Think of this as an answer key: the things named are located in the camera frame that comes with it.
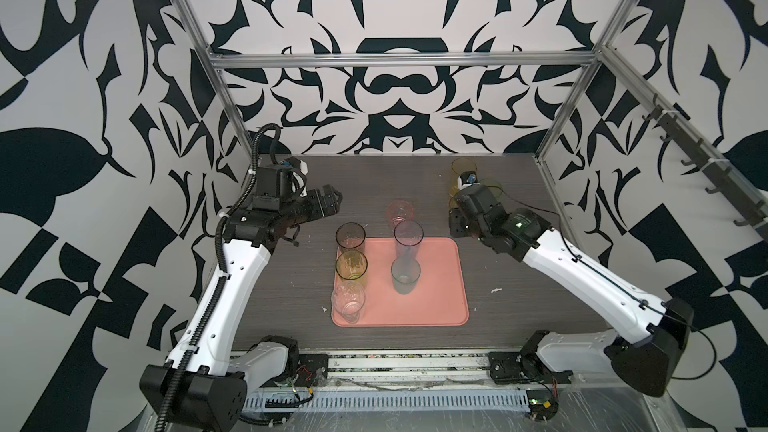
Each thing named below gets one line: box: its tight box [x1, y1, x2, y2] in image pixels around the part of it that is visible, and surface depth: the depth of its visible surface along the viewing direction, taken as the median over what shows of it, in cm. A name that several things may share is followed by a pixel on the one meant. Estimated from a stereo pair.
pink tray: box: [332, 237, 469, 328], surface depth 89 cm
